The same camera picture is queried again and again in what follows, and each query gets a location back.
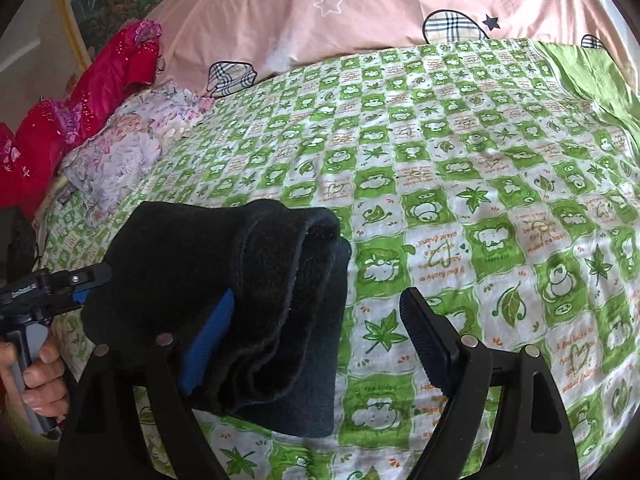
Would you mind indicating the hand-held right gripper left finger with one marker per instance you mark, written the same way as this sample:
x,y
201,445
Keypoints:
x,y
210,342

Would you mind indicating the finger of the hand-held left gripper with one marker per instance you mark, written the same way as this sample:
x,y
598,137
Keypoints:
x,y
87,275
76,301

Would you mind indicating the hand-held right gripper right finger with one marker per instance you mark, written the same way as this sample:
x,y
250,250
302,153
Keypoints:
x,y
425,340

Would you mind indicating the black pants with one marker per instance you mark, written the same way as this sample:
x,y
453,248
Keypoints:
x,y
200,260

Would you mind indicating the person's left hand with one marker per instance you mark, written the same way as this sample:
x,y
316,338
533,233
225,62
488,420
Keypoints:
x,y
47,377

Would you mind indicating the floral blanket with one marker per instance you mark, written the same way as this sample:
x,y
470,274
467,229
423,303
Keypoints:
x,y
125,155

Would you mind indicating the green printed bedsheet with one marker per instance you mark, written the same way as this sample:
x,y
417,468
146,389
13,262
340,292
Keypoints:
x,y
450,185

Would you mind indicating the red embroidered quilt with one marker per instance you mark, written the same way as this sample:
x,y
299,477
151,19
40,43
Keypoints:
x,y
110,70

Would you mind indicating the plain green sheet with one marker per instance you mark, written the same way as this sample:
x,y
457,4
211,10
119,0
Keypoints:
x,y
590,70

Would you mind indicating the pink heart-print pillow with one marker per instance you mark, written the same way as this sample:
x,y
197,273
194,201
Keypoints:
x,y
375,0

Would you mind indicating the landscape wall painting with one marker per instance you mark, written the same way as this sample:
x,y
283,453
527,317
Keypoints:
x,y
115,5

